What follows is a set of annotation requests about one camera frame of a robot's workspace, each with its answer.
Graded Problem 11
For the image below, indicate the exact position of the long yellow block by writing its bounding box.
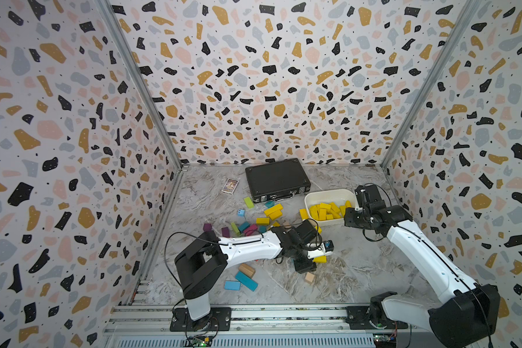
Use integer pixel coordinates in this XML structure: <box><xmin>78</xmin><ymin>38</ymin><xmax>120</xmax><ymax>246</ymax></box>
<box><xmin>300</xmin><ymin>209</ymin><xmax>309</xmax><ymax>220</ymax></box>

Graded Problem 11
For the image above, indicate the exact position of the white plastic bin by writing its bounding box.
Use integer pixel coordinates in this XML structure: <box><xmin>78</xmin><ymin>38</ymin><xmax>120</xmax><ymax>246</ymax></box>
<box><xmin>304</xmin><ymin>188</ymin><xmax>359</xmax><ymax>226</ymax></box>

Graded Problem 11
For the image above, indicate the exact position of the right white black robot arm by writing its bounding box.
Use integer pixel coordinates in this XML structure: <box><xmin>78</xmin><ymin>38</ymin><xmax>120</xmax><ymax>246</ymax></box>
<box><xmin>344</xmin><ymin>184</ymin><xmax>500</xmax><ymax>347</ymax></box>

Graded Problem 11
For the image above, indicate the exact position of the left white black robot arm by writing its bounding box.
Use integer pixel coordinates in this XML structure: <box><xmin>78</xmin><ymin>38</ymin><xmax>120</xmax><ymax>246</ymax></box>
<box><xmin>174</xmin><ymin>219</ymin><xmax>334</xmax><ymax>322</ymax></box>

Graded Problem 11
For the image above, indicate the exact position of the yellow block under large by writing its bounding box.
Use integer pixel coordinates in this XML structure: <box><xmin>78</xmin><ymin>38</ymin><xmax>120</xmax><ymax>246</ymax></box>
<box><xmin>269</xmin><ymin>210</ymin><xmax>283</xmax><ymax>220</ymax></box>

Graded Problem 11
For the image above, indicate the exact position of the small natural wood cube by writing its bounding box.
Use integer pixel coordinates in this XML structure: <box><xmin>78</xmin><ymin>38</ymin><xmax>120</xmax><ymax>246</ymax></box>
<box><xmin>305</xmin><ymin>273</ymin><xmax>315</xmax><ymax>284</ymax></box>

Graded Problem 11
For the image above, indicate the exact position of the large yellow block top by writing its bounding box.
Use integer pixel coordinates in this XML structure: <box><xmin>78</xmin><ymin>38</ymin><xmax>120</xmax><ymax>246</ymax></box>
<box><xmin>264</xmin><ymin>204</ymin><xmax>283</xmax><ymax>217</ymax></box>

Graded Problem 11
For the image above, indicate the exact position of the natural wood block front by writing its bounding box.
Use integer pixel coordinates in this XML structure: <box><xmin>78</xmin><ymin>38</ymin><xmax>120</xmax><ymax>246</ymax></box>
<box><xmin>239</xmin><ymin>263</ymin><xmax>256</xmax><ymax>278</ymax></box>

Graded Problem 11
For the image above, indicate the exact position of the teal block beside magenta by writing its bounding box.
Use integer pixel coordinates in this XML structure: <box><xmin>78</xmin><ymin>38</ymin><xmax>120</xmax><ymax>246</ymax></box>
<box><xmin>238</xmin><ymin>222</ymin><xmax>251</xmax><ymax>233</ymax></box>

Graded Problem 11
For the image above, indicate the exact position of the teal long block front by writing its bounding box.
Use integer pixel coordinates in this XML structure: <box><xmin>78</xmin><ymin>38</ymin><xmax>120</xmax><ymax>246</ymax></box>
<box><xmin>235</xmin><ymin>272</ymin><xmax>258</xmax><ymax>291</ymax></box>

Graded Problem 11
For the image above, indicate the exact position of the long green block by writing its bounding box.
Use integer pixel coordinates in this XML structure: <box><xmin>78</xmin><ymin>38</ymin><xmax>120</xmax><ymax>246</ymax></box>
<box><xmin>231</xmin><ymin>222</ymin><xmax>241</xmax><ymax>236</ymax></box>

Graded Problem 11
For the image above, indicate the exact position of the black briefcase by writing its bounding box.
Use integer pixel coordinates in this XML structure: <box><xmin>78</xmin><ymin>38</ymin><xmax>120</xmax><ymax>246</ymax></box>
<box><xmin>245</xmin><ymin>158</ymin><xmax>311</xmax><ymax>203</ymax></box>

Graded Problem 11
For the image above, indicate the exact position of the purple long block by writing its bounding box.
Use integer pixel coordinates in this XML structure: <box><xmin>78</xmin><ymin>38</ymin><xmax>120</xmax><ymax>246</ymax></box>
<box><xmin>222</xmin><ymin>227</ymin><xmax>231</xmax><ymax>238</ymax></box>

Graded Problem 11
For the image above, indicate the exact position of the small light blue block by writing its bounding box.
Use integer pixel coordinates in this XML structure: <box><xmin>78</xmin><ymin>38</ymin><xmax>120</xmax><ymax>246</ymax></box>
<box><xmin>224</xmin><ymin>281</ymin><xmax>242</xmax><ymax>291</ymax></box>

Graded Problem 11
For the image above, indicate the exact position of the small card box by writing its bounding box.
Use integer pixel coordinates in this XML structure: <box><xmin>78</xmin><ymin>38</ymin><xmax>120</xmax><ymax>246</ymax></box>
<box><xmin>222</xmin><ymin>178</ymin><xmax>239</xmax><ymax>194</ymax></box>

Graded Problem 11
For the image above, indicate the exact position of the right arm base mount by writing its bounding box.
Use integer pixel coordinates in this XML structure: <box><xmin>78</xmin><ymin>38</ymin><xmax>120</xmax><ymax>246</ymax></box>
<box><xmin>345</xmin><ymin>305</ymin><xmax>409</xmax><ymax>330</ymax></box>

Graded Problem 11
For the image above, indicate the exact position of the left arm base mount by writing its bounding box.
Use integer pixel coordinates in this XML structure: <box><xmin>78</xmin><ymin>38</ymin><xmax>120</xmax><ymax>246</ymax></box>
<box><xmin>170</xmin><ymin>307</ymin><xmax>232</xmax><ymax>333</ymax></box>

